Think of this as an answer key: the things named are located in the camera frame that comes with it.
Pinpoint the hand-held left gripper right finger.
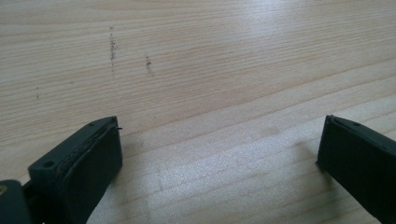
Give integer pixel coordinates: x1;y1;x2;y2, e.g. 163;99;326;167
316;114;396;224

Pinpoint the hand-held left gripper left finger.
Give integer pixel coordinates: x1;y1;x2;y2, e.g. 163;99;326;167
27;116;123;224

